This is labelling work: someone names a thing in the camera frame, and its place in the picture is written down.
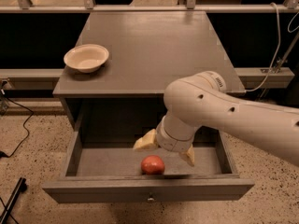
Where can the open grey top drawer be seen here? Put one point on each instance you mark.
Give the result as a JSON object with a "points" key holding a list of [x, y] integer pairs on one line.
{"points": [[111, 173]]}

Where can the red apple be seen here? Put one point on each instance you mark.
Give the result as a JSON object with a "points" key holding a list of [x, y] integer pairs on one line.
{"points": [[152, 165]]}

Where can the grey wooden cabinet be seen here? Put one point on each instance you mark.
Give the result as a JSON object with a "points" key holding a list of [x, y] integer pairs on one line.
{"points": [[147, 51]]}

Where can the white ceramic bowl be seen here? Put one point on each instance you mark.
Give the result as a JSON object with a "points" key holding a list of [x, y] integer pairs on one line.
{"points": [[86, 58]]}

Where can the black stand leg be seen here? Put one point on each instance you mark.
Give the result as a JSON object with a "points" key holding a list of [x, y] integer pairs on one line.
{"points": [[20, 187]]}

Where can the metal railing frame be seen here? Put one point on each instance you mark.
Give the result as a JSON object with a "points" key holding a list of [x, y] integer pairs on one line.
{"points": [[46, 8]]}

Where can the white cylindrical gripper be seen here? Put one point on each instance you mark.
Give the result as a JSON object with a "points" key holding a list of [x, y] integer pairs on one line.
{"points": [[172, 143]]}

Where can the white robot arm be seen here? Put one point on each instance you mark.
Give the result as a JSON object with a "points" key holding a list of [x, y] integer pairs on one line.
{"points": [[200, 100]]}

